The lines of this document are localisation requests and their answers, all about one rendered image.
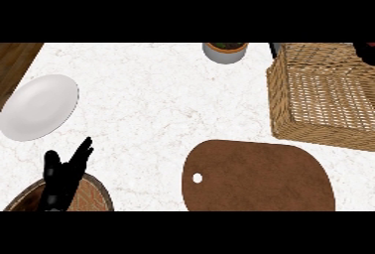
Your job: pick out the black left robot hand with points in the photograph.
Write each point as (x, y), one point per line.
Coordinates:
(59, 185)

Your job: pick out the brown wooden cutting board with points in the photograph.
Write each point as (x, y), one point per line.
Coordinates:
(258, 178)

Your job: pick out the wicker basket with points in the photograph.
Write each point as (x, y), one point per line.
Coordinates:
(322, 96)

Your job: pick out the round brown woven bowl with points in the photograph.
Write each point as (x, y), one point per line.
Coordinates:
(90, 198)

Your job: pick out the white oval plate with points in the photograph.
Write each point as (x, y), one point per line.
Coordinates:
(37, 107)

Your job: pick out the brown wooden panel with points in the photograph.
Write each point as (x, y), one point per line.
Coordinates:
(15, 66)

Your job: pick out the grey pot with plant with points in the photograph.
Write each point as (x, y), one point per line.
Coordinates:
(225, 53)

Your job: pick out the dark grey object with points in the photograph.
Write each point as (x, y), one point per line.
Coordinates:
(275, 49)

